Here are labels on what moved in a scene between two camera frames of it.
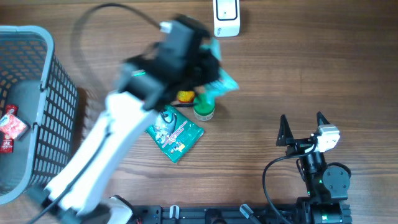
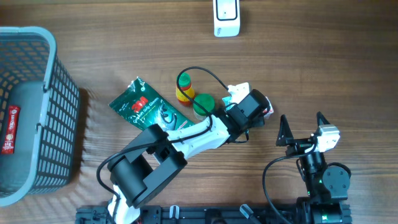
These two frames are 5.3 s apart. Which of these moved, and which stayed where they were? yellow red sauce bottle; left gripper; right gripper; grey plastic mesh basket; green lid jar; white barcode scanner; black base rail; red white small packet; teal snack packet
Moved: left gripper; red white small packet; teal snack packet
Stayed: yellow red sauce bottle; white barcode scanner; grey plastic mesh basket; right gripper; green lid jar; black base rail
